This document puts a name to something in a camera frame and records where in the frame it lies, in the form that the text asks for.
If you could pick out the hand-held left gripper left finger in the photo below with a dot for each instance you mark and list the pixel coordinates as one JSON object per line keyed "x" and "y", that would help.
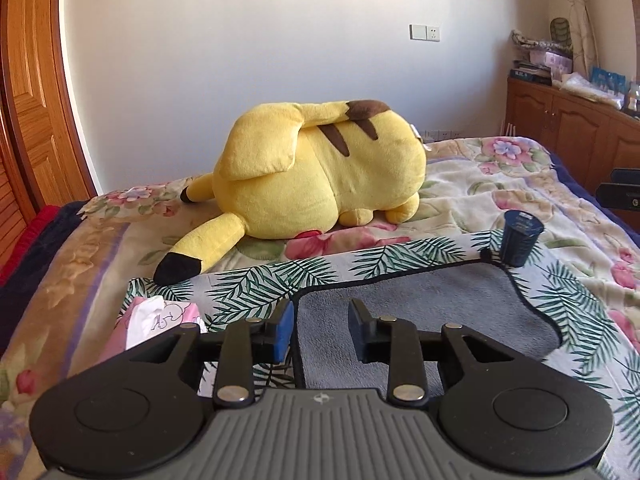
{"x": 283, "y": 330}

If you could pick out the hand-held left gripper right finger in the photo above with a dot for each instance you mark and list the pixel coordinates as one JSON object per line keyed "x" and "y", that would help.
{"x": 358, "y": 332}

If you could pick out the leaf print grey towel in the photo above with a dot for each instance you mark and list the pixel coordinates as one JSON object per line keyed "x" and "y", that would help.
{"x": 440, "y": 305}

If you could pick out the pink tissue pack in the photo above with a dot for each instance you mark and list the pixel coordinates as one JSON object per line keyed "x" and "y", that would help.
{"x": 150, "y": 325}

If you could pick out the yellow plush toy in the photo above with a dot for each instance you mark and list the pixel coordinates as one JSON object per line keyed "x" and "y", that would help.
{"x": 320, "y": 180}

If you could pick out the dark blue cylindrical container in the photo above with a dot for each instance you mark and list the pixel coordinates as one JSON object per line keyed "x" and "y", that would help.
{"x": 520, "y": 240}

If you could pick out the floral blanket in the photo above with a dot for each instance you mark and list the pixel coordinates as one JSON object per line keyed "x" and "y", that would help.
{"x": 500, "y": 180}

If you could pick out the white power strip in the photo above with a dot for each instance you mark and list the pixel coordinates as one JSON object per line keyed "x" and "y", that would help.
{"x": 437, "y": 134}

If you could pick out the red blanket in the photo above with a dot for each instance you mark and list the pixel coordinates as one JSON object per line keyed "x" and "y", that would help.
{"x": 25, "y": 240}

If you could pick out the wooden cabinet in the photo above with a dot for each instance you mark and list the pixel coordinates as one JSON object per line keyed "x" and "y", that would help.
{"x": 575, "y": 130}

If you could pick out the stack of boxes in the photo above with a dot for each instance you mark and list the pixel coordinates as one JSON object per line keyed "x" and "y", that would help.
{"x": 542, "y": 62}

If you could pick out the clear plastic bag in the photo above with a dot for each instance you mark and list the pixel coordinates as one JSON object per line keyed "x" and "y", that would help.
{"x": 582, "y": 85}

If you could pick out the wooden wardrobe door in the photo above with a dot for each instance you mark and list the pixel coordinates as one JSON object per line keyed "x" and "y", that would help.
{"x": 35, "y": 100}

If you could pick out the blue packet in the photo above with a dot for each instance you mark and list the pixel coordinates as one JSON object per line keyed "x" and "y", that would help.
{"x": 607, "y": 80}

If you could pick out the floral curtain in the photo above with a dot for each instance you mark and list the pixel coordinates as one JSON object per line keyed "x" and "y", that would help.
{"x": 580, "y": 10}

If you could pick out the black bracket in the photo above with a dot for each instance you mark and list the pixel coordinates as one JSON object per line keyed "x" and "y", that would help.
{"x": 620, "y": 192}

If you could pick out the white wall socket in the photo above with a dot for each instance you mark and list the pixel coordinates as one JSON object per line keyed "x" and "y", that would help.
{"x": 424, "y": 32}

